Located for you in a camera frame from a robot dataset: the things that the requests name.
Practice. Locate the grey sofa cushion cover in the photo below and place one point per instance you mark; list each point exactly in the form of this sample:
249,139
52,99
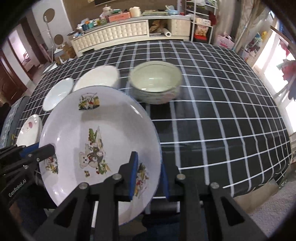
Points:
8,131

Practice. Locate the white metal shelf rack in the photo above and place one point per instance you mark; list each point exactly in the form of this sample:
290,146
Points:
203,19

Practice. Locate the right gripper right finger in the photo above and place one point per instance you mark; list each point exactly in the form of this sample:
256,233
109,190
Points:
177,184

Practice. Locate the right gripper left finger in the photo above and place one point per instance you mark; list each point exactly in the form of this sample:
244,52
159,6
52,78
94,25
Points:
118,187

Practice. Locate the spin mop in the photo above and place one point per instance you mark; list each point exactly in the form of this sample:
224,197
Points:
56,52

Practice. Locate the cream cylindrical canister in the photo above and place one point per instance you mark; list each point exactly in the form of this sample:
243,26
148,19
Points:
135,12

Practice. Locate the large pink petal plate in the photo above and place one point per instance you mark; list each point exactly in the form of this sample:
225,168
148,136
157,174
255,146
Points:
30,132

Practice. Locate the orange box on cabinet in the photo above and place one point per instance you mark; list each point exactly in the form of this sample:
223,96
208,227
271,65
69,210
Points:
119,17

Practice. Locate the black white grid tablecloth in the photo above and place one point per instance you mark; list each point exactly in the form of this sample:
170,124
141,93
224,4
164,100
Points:
224,126

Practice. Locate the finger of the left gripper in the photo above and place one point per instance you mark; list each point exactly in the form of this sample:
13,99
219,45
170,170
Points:
36,153

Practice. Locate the rolled white paper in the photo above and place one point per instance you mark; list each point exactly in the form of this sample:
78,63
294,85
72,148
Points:
166,32

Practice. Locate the green patterned bowl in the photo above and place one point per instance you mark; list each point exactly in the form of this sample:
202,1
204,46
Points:
155,82

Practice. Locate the white cream bowl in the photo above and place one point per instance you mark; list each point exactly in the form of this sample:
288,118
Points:
105,75

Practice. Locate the pink gift bag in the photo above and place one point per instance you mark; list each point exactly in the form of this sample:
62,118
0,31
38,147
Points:
224,41

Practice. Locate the light blue bowl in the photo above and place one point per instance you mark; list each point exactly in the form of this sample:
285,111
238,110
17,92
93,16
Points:
57,94

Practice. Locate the cartoon bear plate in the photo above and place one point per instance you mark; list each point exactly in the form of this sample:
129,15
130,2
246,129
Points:
94,130

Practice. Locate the cream TV cabinet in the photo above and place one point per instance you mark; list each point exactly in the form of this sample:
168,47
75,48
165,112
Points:
145,28

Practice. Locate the brown wooden door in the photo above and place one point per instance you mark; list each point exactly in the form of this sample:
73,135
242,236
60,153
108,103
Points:
12,87

